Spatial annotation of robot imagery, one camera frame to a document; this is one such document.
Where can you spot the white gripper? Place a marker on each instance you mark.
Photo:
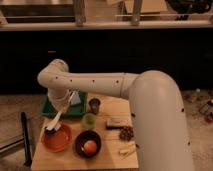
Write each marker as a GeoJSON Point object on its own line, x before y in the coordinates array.
{"type": "Point", "coordinates": [59, 99]}

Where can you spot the white black dish brush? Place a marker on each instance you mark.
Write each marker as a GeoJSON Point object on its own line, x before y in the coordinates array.
{"type": "Point", "coordinates": [54, 125]}

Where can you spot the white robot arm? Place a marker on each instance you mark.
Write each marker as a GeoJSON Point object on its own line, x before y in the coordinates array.
{"type": "Point", "coordinates": [156, 106]}

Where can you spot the red bowl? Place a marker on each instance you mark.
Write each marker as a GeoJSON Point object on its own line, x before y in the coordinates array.
{"type": "Point", "coordinates": [59, 141]}

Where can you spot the dark brown bowl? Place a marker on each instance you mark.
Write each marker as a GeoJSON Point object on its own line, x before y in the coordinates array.
{"type": "Point", "coordinates": [82, 138]}

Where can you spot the green tray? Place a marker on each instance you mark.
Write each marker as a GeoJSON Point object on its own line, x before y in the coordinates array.
{"type": "Point", "coordinates": [74, 111]}

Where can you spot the green cup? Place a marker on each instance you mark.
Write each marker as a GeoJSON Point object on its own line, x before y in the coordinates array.
{"type": "Point", "coordinates": [89, 121]}

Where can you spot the orange fruit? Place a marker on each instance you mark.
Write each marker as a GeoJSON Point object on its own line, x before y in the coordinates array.
{"type": "Point", "coordinates": [90, 147]}

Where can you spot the dark rectangular block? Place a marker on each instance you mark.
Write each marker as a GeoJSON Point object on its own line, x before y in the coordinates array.
{"type": "Point", "coordinates": [115, 123]}

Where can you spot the wooden board table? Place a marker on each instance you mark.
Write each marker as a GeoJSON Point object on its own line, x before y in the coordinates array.
{"type": "Point", "coordinates": [107, 158]}

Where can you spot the black bar stand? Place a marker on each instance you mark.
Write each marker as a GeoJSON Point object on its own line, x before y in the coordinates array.
{"type": "Point", "coordinates": [27, 149]}

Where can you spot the brown pine cone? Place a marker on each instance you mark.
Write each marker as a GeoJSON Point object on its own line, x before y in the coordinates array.
{"type": "Point", "coordinates": [126, 133]}

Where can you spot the pale yellow food piece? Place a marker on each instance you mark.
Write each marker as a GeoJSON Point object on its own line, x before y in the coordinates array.
{"type": "Point", "coordinates": [127, 150]}

